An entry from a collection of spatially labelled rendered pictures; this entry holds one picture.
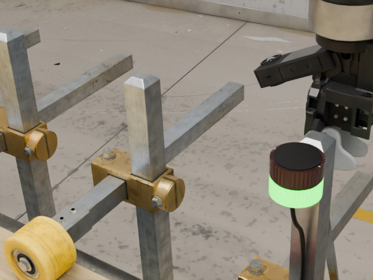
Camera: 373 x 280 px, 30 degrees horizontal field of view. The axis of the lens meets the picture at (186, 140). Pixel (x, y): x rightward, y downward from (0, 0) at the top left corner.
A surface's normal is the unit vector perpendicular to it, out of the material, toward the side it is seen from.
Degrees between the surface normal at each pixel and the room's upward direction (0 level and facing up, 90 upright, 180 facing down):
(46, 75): 0
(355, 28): 90
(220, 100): 0
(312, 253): 90
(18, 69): 90
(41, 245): 33
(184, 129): 0
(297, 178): 90
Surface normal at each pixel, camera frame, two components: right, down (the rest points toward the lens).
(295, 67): -0.56, 0.45
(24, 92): 0.82, 0.28
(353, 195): -0.04, -0.84
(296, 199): -0.10, 0.54
